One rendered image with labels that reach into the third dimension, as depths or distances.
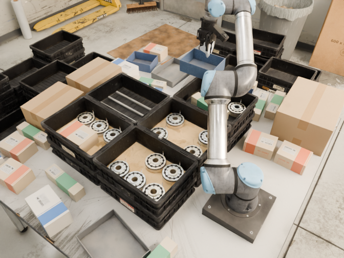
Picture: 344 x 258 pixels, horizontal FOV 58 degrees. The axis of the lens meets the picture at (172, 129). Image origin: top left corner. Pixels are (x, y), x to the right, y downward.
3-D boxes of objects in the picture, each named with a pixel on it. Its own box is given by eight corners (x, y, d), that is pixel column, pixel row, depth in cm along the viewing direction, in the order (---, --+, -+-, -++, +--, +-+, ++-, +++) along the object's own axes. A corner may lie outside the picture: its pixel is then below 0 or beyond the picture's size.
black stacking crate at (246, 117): (255, 113, 185) (259, 98, 178) (230, 141, 169) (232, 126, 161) (200, 88, 203) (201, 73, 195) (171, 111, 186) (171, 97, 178)
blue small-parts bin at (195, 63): (224, 69, 173) (226, 58, 168) (211, 82, 165) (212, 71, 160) (193, 58, 182) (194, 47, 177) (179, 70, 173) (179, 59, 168)
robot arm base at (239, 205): (261, 195, 151) (267, 184, 144) (249, 219, 142) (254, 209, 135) (233, 180, 156) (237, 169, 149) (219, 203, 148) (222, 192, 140)
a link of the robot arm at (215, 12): (234, 1, 141) (230, -6, 150) (209, 0, 141) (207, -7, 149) (231, 19, 146) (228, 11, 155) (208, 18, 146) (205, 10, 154)
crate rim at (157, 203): (199, 164, 145) (199, 160, 143) (157, 209, 128) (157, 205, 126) (135, 127, 162) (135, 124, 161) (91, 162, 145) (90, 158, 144)
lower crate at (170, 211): (196, 190, 159) (198, 175, 151) (158, 233, 142) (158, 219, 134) (138, 154, 177) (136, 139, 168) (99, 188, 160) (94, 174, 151)
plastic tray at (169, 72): (172, 88, 222) (172, 82, 218) (151, 78, 231) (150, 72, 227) (194, 71, 237) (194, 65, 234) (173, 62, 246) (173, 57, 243)
